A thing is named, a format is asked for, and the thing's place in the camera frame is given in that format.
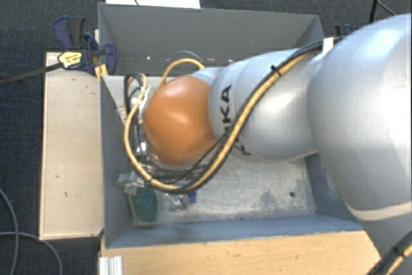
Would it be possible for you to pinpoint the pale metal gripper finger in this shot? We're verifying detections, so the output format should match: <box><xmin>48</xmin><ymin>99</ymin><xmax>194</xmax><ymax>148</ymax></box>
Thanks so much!
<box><xmin>116</xmin><ymin>171</ymin><xmax>146</xmax><ymax>197</ymax></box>

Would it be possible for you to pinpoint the dark green round disc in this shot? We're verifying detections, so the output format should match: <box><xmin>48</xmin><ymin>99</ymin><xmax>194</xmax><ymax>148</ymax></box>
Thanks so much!
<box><xmin>129</xmin><ymin>187</ymin><xmax>160</xmax><ymax>224</ymax></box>

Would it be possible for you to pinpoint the pale wood board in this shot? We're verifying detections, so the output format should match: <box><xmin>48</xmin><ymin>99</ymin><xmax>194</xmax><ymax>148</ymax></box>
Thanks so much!
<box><xmin>39</xmin><ymin>52</ymin><xmax>105</xmax><ymax>241</ymax></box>

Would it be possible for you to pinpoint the grey metal bin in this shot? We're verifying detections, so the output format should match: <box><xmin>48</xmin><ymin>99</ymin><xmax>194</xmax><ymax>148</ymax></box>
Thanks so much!
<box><xmin>97</xmin><ymin>2</ymin><xmax>366</xmax><ymax>249</ymax></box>

